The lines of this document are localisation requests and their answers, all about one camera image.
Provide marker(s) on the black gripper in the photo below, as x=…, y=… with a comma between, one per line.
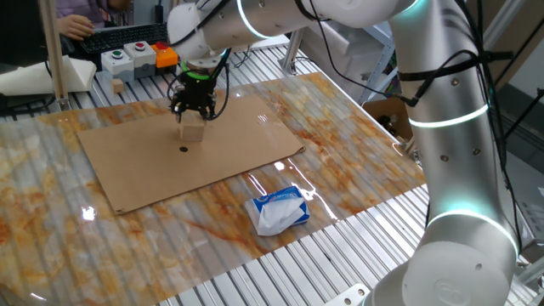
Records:
x=194, y=93

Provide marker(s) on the tan upright frame post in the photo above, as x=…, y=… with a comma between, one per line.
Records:
x=53, y=51

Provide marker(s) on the blue white tissue pack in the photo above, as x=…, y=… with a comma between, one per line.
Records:
x=276, y=212

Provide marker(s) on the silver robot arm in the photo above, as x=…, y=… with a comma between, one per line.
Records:
x=455, y=149

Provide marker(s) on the grey box red button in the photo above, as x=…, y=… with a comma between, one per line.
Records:
x=140, y=57

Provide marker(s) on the small wooden cube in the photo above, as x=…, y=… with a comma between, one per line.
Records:
x=117, y=86

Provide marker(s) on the black keyboard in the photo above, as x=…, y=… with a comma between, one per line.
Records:
x=127, y=36

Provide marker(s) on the grey metal shelf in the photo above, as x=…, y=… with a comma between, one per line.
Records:
x=374, y=78

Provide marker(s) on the orange emergency stop box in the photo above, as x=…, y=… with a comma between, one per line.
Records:
x=165, y=57

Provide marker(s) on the black monitor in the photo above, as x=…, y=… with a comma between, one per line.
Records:
x=21, y=30

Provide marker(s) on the open cardboard box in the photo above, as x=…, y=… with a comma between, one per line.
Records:
x=387, y=115

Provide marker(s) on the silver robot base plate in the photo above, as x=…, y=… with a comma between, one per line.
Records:
x=348, y=297

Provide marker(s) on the short aluminium post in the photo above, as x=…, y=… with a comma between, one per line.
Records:
x=291, y=51

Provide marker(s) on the person hand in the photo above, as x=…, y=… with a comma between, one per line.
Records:
x=76, y=27

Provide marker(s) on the large light wooden block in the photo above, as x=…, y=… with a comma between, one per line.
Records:
x=192, y=129

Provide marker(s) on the white foam piece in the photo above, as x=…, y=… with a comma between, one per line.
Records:
x=25, y=78

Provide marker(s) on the marble pattern plastic sheet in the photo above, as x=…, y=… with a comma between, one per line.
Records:
x=127, y=255

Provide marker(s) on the brown cardboard sheet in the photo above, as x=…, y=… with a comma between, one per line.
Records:
x=149, y=178

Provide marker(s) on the forearm in purple sleeve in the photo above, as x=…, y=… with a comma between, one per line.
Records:
x=81, y=7

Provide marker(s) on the grey box green button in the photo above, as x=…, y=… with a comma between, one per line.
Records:
x=117, y=64

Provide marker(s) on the white foam boxes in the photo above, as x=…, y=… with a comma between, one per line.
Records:
x=340, y=51

